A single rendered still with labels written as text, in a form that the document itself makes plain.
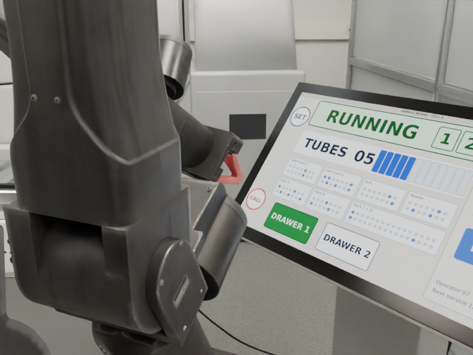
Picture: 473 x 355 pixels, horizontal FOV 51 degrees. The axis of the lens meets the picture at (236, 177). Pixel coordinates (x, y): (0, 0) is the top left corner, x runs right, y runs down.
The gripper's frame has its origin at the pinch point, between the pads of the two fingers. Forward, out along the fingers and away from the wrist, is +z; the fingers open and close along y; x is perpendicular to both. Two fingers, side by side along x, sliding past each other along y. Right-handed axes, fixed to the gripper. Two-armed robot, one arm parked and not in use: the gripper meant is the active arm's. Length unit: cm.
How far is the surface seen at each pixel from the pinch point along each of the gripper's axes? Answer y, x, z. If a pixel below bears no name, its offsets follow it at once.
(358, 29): 115, -136, 149
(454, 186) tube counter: -22.7, -12.0, 14.9
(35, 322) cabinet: 48, 42, 15
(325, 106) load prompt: 3.6, -20.7, 15.2
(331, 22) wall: 210, -200, 231
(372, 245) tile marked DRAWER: -15.6, -0.4, 14.8
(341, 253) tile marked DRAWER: -11.8, 2.4, 14.8
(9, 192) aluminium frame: 48, 19, -5
